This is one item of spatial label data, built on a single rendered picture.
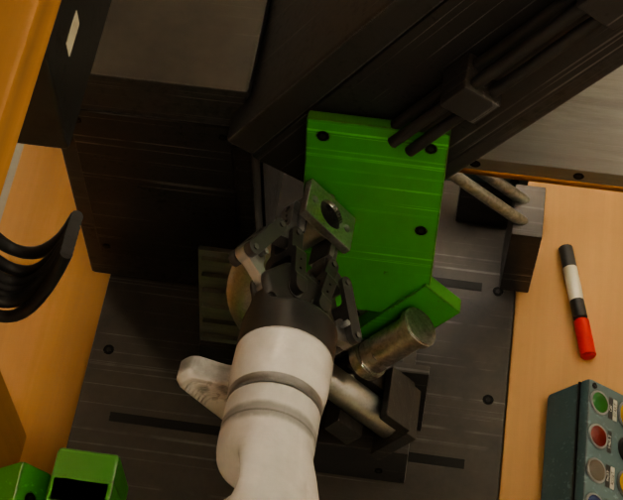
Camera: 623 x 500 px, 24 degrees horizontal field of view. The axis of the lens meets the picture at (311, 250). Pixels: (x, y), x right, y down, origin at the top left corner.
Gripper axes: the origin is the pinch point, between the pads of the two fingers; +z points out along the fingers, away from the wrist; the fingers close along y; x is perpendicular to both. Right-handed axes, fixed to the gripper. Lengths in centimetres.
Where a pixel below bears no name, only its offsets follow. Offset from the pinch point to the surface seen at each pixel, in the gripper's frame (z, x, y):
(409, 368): 4.8, 7.7, -21.4
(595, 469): -1.1, -2.5, -36.9
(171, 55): 11.3, 4.2, 15.3
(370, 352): -0.1, 5.3, -13.8
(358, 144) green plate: 3.2, -7.5, 3.0
